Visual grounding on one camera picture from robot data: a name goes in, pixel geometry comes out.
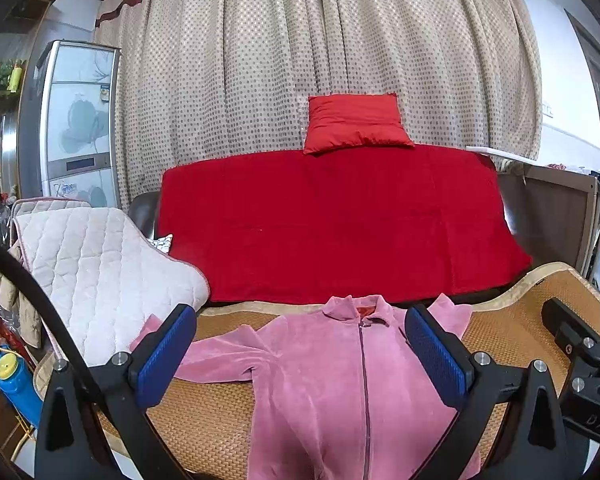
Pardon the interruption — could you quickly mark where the small patterned pillow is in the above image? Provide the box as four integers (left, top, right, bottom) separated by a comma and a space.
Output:
147, 233, 175, 256

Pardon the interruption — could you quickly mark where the white board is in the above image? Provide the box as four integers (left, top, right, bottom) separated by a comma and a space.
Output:
465, 145, 542, 164

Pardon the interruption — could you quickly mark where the beige dotted curtain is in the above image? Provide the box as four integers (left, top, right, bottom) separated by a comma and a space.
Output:
95, 0, 544, 213

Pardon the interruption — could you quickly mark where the pink corduroy jacket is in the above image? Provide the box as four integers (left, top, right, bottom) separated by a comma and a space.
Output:
130, 295, 483, 480

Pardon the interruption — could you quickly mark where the red pillow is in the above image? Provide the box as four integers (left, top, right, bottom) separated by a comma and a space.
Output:
302, 94, 416, 156

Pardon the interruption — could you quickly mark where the wooden crib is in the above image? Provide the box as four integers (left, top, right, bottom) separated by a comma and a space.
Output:
497, 162, 600, 293

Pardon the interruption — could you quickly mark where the red blanket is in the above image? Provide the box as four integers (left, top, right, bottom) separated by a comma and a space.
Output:
155, 142, 534, 306

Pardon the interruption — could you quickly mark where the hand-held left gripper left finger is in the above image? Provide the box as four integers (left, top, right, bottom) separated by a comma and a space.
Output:
34, 304, 198, 480

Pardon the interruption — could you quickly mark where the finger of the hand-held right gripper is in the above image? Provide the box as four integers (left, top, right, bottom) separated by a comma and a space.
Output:
541, 298, 600, 401

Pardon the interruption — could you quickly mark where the window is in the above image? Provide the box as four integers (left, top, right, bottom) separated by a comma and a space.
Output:
564, 9, 600, 153

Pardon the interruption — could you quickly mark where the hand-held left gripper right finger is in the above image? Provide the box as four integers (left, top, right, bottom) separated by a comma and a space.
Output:
404, 304, 589, 480

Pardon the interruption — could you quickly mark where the white quilted cushion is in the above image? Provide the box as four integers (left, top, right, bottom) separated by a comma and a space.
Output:
10, 199, 211, 369

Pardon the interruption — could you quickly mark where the silver refrigerator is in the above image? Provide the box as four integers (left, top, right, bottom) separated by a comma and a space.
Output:
17, 40, 123, 211

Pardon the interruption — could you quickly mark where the blue and yellow toy bottle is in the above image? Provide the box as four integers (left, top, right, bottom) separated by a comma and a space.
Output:
0, 350, 44, 429

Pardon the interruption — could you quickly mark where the black cable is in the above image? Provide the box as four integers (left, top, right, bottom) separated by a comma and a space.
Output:
0, 235, 101, 411

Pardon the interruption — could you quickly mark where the woven bamboo mat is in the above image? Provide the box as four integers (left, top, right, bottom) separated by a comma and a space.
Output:
32, 260, 600, 480

